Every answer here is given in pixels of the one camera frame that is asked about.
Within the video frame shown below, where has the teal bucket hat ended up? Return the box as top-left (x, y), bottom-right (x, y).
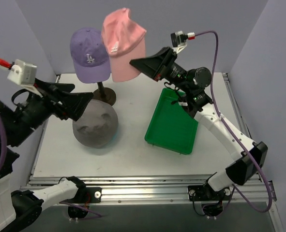
top-left (109, 129), bottom-right (119, 145)

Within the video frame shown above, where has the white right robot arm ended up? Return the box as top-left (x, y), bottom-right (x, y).
top-left (129, 47), bottom-right (268, 200)

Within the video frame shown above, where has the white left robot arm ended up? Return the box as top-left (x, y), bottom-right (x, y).
top-left (0, 80), bottom-right (93, 232)

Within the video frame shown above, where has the aluminium frame rail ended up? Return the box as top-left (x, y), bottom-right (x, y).
top-left (14, 73), bottom-right (278, 208)

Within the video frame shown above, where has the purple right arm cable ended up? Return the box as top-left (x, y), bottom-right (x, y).
top-left (193, 30), bottom-right (273, 218)

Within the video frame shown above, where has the pink baseball cap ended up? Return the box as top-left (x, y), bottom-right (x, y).
top-left (101, 8), bottom-right (147, 83)

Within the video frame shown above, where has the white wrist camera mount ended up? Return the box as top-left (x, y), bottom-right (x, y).
top-left (170, 31), bottom-right (196, 54)
top-left (0, 58), bottom-right (42, 96)

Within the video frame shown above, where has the purple baseball cap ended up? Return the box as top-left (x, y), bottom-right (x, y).
top-left (70, 28), bottom-right (111, 84)

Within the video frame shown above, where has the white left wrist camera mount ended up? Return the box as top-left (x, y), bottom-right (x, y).
top-left (0, 58), bottom-right (42, 96)

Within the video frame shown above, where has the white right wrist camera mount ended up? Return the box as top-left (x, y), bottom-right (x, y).
top-left (170, 31), bottom-right (196, 54)

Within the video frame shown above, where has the brown mannequin stand base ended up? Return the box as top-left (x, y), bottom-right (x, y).
top-left (93, 82), bottom-right (117, 106)

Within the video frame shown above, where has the green plastic tray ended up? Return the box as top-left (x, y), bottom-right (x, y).
top-left (145, 88), bottom-right (198, 155)

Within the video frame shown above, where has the grey bucket hat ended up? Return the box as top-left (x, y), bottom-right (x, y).
top-left (72, 100), bottom-right (119, 148)

